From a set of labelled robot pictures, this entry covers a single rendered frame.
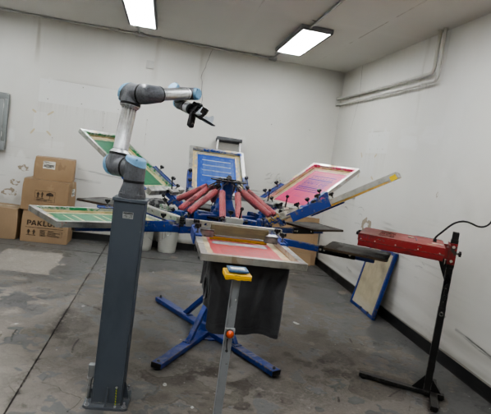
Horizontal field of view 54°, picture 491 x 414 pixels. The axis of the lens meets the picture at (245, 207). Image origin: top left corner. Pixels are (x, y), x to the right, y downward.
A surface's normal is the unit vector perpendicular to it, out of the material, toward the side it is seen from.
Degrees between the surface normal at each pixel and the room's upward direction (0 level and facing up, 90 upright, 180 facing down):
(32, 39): 90
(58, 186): 89
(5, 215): 89
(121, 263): 90
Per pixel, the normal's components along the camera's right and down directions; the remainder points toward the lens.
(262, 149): 0.16, 0.12
